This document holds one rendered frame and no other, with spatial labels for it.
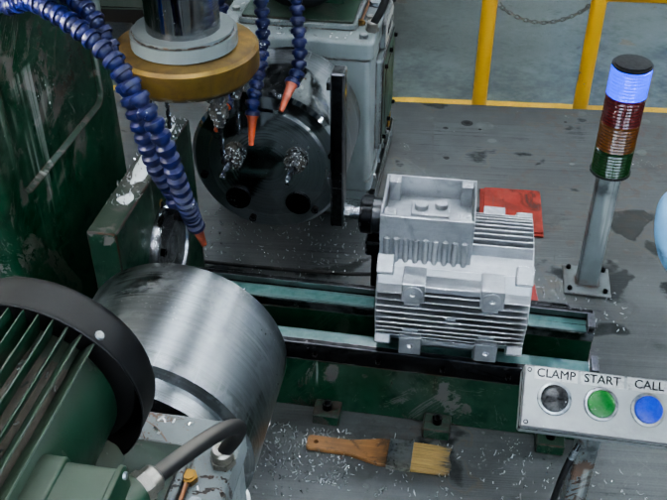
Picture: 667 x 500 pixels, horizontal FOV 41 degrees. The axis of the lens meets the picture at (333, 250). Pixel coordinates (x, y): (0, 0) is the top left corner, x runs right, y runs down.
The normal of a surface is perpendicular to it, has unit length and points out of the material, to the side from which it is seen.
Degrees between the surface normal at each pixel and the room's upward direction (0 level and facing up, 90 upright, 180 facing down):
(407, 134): 0
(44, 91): 90
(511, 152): 0
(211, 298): 24
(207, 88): 90
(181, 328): 17
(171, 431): 0
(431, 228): 90
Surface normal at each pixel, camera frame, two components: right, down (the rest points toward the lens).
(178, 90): 0.06, 0.60
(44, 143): 0.98, 0.11
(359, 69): -0.17, 0.59
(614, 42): 0.00, -0.80
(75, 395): 0.80, -0.38
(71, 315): 0.52, -0.64
